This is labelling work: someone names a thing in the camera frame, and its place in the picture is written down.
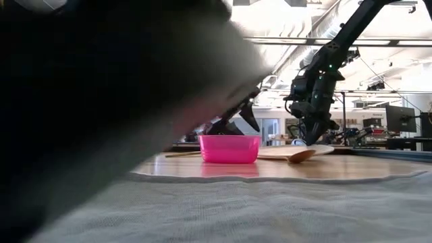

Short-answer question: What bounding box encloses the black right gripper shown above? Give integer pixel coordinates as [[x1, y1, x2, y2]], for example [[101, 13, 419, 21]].
[[290, 99, 340, 146]]

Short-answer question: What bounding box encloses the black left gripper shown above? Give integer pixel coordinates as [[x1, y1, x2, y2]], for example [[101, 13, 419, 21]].
[[205, 86, 263, 136]]

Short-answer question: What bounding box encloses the gold metal spoon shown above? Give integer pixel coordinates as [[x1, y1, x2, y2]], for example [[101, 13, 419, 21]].
[[256, 148, 317, 165]]

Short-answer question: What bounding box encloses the pink plastic bowl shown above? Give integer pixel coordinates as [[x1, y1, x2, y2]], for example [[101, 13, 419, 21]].
[[198, 134, 261, 165]]

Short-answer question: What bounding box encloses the gold metal fork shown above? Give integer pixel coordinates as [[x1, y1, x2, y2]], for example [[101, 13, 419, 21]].
[[164, 151, 203, 159]]

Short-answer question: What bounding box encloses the black computer monitor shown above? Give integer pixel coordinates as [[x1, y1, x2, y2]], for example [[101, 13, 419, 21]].
[[385, 105, 418, 134]]

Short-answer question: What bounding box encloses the grey cloth napkin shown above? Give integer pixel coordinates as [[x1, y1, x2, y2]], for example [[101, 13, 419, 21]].
[[26, 170, 432, 243]]

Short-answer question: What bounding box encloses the grey ceiling beam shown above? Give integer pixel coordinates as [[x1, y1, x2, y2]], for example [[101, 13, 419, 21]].
[[244, 36, 432, 48]]

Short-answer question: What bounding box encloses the black vertical post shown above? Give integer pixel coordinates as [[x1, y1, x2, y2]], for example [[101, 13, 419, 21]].
[[340, 90, 348, 146]]

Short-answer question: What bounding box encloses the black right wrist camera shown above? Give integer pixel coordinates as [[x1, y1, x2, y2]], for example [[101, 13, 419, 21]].
[[285, 76, 315, 101]]

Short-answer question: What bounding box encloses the black aluminium table frame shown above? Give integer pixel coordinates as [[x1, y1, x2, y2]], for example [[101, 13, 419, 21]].
[[165, 143, 432, 164]]

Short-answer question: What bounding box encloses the silver ceiling duct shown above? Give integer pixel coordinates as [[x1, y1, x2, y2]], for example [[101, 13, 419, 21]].
[[266, 0, 342, 88]]

